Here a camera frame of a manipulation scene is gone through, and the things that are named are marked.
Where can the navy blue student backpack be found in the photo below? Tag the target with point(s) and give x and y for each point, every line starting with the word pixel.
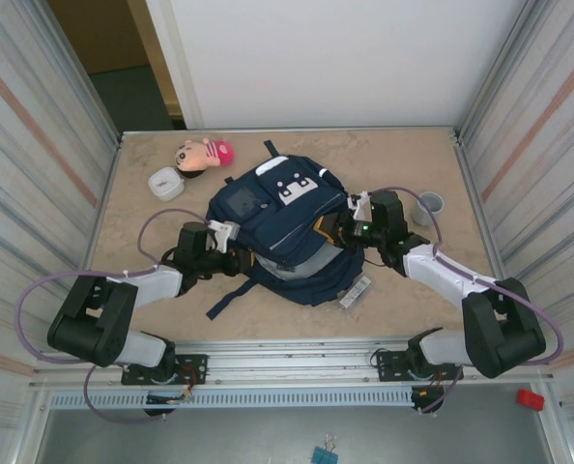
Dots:
pixel 292 270

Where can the white glue stick tube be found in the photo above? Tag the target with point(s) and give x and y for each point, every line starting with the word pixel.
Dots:
pixel 355 292

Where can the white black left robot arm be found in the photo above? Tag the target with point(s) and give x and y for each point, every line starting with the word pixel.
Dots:
pixel 156 285

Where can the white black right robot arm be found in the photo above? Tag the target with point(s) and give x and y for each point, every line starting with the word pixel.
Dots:
pixel 437 266

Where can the grey cup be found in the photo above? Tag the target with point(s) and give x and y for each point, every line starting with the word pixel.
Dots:
pixel 418 217

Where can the small white square container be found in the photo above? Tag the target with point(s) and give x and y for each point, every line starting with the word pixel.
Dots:
pixel 166 183

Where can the pink plush doll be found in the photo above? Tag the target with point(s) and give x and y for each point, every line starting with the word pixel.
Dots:
pixel 205 154

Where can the ribbed translucent side panel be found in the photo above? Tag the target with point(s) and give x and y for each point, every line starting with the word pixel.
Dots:
pixel 26 145
pixel 548 145

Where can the blue binder clip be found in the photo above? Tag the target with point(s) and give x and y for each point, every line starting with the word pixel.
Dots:
pixel 319 455
pixel 331 456

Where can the tan wooden door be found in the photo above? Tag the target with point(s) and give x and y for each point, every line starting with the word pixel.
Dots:
pixel 98 34

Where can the red plastic block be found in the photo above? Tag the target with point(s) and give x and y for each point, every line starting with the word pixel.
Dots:
pixel 530 400

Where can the aluminium frame bar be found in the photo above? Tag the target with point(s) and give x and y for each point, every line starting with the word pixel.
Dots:
pixel 292 129

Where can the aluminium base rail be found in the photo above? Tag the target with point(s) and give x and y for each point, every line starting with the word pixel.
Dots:
pixel 292 360

